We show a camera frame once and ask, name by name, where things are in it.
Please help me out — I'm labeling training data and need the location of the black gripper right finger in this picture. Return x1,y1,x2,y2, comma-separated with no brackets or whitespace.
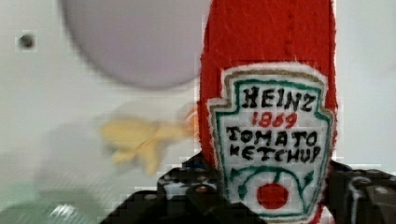
324,161,396,224

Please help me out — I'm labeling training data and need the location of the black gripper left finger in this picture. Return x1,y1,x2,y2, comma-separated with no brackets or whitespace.
100,153,266,224

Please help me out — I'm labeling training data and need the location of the red plush ketchup bottle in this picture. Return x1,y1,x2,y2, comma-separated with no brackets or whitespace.
198,0,337,224

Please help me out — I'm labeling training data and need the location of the orange slice toy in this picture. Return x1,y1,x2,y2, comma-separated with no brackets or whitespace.
184,106,199,138

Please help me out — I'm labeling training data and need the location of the yellow peeled banana toy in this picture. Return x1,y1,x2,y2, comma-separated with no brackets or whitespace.
100,119,197,175

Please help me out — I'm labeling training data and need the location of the grey round plate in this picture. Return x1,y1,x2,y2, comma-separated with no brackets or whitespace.
60,0,211,90

